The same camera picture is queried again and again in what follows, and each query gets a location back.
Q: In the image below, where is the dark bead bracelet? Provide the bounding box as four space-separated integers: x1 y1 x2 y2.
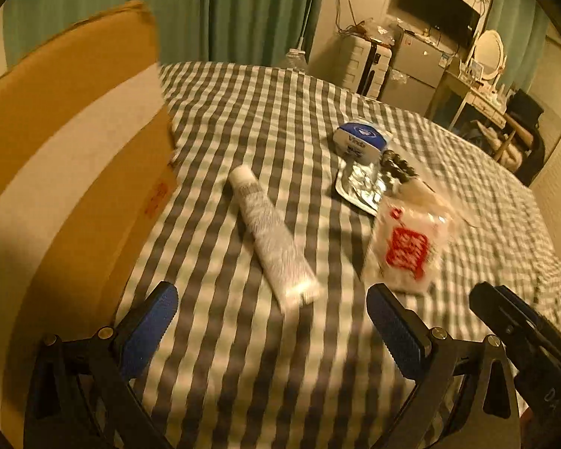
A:
380 149 419 192

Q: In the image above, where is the white vanity table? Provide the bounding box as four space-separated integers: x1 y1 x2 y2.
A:
442 63 515 136

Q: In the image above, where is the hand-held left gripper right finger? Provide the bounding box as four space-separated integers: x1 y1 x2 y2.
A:
367 283 527 449

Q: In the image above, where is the clear water bottle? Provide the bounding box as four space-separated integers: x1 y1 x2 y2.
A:
285 48 308 73

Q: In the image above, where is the large cardboard box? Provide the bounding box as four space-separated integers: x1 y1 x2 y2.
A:
0 0 178 449

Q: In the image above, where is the white squeeze tube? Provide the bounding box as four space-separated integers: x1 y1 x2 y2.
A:
228 165 322 312

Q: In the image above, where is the teal window curtain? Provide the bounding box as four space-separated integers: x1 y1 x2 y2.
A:
484 0 550 80

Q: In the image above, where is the green curtain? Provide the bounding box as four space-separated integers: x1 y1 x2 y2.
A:
2 0 330 68

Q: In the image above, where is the blue white tissue pack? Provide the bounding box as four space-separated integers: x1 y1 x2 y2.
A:
333 122 393 164

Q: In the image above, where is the round white vanity mirror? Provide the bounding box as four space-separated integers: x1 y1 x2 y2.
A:
470 29 505 80

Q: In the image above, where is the silver foil packet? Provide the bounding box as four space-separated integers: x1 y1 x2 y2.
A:
334 159 393 216

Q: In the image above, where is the black flat television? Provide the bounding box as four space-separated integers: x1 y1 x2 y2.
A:
397 0 481 50

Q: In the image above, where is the clear bag with red print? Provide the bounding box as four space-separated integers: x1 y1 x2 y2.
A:
362 182 459 296

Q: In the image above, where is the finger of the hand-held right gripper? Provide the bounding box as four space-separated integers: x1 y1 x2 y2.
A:
470 283 561 375

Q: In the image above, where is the black chair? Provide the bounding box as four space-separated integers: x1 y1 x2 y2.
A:
496 89 548 183

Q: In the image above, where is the checkered tablecloth desktop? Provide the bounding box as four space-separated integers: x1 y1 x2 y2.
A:
114 61 561 449

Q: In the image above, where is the grey mini fridge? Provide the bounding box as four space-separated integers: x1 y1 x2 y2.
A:
378 28 450 104

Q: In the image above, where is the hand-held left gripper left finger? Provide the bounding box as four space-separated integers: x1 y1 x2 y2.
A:
23 282 178 449

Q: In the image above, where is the white drawer cabinet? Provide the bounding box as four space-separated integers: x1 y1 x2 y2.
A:
339 35 393 99

